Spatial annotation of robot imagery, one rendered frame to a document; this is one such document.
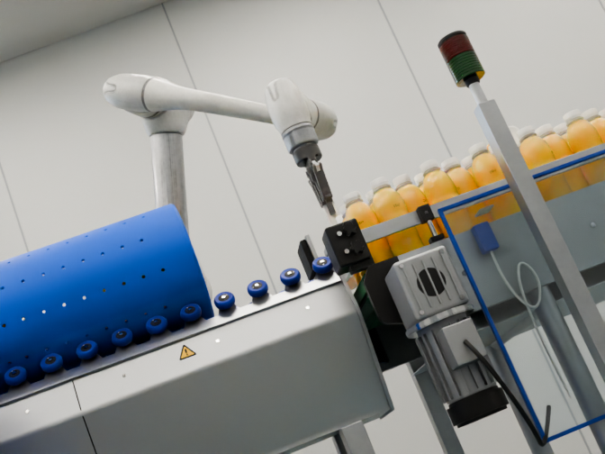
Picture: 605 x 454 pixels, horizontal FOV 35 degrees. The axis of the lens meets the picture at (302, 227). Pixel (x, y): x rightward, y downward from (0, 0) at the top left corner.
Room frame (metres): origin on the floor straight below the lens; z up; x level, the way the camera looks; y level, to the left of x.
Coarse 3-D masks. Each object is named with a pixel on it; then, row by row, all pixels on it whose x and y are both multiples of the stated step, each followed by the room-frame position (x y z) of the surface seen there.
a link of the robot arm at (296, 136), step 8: (296, 128) 2.37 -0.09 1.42; (304, 128) 2.37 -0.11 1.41; (312, 128) 2.39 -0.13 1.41; (288, 136) 2.38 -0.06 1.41; (296, 136) 2.37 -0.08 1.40; (304, 136) 2.37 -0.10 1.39; (312, 136) 2.38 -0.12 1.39; (288, 144) 2.38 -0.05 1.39; (296, 144) 2.37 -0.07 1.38; (304, 144) 2.38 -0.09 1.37; (288, 152) 2.41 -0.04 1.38
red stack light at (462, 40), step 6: (456, 36) 1.78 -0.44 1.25; (462, 36) 1.79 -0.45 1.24; (444, 42) 1.79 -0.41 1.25; (450, 42) 1.79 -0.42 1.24; (456, 42) 1.78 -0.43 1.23; (462, 42) 1.78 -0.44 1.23; (468, 42) 1.79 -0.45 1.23; (444, 48) 1.80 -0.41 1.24; (450, 48) 1.79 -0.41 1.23; (456, 48) 1.78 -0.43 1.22; (462, 48) 1.78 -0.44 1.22; (468, 48) 1.79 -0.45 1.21; (444, 54) 1.80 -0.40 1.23; (450, 54) 1.79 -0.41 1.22; (456, 54) 1.79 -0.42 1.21
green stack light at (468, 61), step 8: (456, 56) 1.79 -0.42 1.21; (464, 56) 1.78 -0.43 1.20; (472, 56) 1.79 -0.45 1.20; (448, 64) 1.80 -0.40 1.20; (456, 64) 1.79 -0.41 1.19; (464, 64) 1.78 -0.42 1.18; (472, 64) 1.78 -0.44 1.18; (480, 64) 1.80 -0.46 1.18; (456, 72) 1.80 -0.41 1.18; (464, 72) 1.79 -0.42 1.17; (472, 72) 1.78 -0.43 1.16; (480, 72) 1.80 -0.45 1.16; (456, 80) 1.80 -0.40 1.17; (464, 80) 1.81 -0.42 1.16
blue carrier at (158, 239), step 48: (96, 240) 1.90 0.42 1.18; (144, 240) 1.90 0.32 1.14; (0, 288) 1.84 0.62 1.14; (48, 288) 1.85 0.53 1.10; (96, 288) 1.87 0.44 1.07; (144, 288) 1.90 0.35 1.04; (192, 288) 1.93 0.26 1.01; (0, 336) 1.84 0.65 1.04; (48, 336) 1.87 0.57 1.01; (96, 336) 1.91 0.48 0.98; (144, 336) 1.97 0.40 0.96; (0, 384) 1.90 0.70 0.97
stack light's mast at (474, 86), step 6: (450, 36) 1.79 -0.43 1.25; (438, 42) 1.80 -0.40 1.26; (438, 48) 1.82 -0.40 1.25; (468, 78) 1.80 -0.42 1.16; (474, 78) 1.80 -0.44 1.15; (468, 84) 1.81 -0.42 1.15; (474, 84) 1.80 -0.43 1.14; (474, 90) 1.81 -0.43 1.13; (480, 90) 1.81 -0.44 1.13; (474, 96) 1.81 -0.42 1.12; (480, 96) 1.80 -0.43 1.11; (480, 102) 1.81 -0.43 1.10
